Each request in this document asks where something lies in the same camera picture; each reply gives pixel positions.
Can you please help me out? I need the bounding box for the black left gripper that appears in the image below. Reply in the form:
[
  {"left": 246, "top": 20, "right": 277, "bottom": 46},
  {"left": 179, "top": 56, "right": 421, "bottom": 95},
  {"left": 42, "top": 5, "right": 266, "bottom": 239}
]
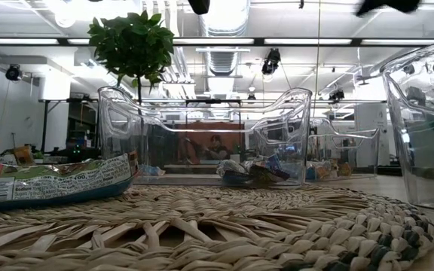
[{"left": 188, "top": 0, "right": 210, "bottom": 15}]

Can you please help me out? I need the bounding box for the clear plastic bin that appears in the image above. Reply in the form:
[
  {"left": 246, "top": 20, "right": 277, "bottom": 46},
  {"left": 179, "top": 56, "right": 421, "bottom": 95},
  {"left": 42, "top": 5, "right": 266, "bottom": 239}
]
[
  {"left": 306, "top": 116, "right": 382, "bottom": 181},
  {"left": 381, "top": 35, "right": 434, "bottom": 212},
  {"left": 96, "top": 86, "right": 313, "bottom": 188}
]

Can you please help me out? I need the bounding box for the green potted plant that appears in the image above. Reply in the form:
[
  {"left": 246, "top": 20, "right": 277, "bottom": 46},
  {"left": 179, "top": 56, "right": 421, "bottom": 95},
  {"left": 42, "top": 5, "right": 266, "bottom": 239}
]
[{"left": 87, "top": 10, "right": 176, "bottom": 114}]

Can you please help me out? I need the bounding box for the person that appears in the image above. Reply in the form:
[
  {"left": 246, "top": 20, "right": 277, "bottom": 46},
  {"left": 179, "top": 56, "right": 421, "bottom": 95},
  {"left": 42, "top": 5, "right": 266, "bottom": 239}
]
[{"left": 197, "top": 134, "right": 233, "bottom": 161}]

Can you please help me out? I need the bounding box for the round woven placemat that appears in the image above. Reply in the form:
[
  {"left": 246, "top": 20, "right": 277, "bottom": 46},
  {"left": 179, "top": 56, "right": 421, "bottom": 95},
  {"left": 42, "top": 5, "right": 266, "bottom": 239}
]
[{"left": 0, "top": 183, "right": 434, "bottom": 271}]

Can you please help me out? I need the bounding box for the silver ceiling air duct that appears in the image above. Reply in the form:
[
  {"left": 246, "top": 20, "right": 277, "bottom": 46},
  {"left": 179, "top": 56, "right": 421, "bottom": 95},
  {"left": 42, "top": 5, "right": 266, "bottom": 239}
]
[{"left": 197, "top": 0, "right": 252, "bottom": 76}]

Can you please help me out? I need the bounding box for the black hanging camera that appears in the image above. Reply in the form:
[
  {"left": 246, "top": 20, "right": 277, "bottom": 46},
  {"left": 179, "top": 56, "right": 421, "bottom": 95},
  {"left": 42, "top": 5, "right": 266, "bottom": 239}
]
[
  {"left": 261, "top": 47, "right": 282, "bottom": 76},
  {"left": 328, "top": 88, "right": 346, "bottom": 102}
]

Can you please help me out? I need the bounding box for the orange wall panel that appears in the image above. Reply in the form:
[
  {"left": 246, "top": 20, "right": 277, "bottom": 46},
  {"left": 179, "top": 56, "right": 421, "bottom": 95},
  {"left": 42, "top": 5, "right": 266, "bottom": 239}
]
[{"left": 176, "top": 120, "right": 246, "bottom": 161}]

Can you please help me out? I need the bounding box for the black wall camera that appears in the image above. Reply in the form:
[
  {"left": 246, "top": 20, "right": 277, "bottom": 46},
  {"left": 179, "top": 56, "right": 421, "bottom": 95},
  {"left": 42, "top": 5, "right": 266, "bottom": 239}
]
[{"left": 5, "top": 63, "right": 24, "bottom": 82}]

